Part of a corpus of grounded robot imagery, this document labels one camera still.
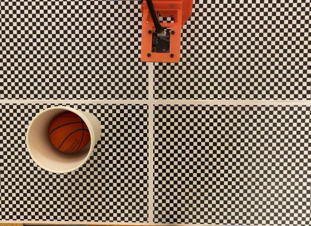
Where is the orange mini basketball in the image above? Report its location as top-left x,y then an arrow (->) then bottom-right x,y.
48,111 -> 91,154

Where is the cream paper cup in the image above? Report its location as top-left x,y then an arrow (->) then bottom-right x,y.
25,105 -> 102,174

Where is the black camera cable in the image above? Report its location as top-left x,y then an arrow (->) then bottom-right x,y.
142,0 -> 165,34

